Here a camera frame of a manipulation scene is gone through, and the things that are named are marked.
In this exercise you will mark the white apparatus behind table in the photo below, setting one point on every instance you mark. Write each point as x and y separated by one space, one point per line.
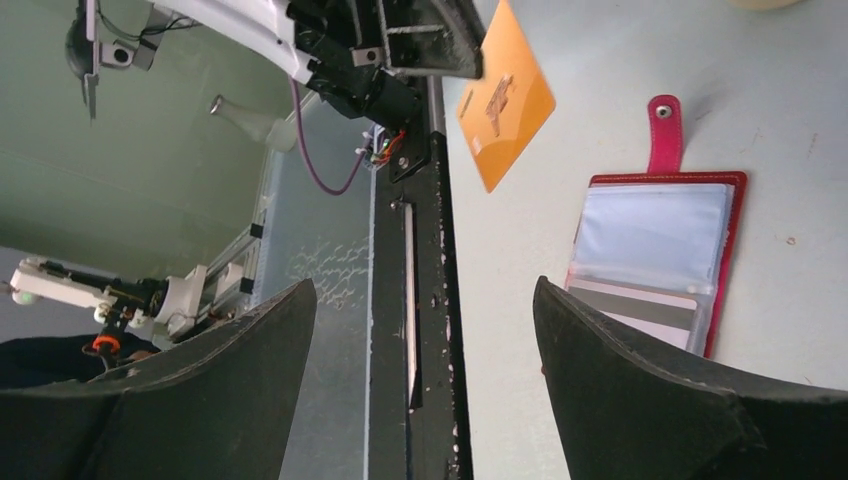
171 304

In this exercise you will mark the beige oval tray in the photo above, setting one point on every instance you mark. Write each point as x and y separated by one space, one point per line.
762 5

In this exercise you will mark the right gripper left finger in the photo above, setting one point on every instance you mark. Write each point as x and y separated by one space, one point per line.
219 405

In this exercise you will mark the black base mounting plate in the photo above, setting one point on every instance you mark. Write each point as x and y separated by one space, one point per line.
418 420

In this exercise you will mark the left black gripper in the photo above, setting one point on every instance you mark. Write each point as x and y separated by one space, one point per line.
337 45

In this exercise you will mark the red card holder wallet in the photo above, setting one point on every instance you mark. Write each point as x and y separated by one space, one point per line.
653 250

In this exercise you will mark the gold black card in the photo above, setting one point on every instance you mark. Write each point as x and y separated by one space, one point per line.
500 113

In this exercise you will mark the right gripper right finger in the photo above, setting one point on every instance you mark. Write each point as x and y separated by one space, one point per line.
629 406

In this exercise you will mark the glass flask in background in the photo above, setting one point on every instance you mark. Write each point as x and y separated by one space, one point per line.
274 132

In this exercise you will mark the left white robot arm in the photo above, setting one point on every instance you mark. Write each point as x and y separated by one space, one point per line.
264 28

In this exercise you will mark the aluminium frame rail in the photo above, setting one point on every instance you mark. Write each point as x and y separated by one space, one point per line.
313 235

